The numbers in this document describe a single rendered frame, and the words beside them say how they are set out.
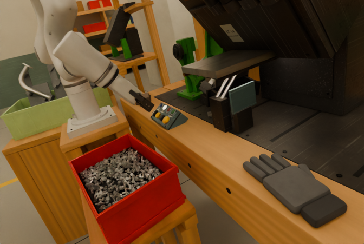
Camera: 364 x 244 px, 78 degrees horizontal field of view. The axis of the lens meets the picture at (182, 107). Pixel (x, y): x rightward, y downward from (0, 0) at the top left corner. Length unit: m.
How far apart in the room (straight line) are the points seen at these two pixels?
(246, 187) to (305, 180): 0.11
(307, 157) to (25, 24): 7.60
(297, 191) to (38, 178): 1.48
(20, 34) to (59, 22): 7.05
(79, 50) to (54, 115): 1.00
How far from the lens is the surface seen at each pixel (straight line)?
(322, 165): 0.59
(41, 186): 1.72
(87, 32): 7.28
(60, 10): 0.73
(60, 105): 1.60
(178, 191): 0.63
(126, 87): 0.69
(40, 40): 1.16
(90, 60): 0.67
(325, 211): 0.46
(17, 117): 1.66
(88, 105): 1.21
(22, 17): 7.82
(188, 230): 0.69
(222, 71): 0.53
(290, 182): 0.50
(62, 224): 1.89
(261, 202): 0.51
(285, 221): 0.48
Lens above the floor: 1.25
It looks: 21 degrees down
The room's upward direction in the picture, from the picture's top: 13 degrees counter-clockwise
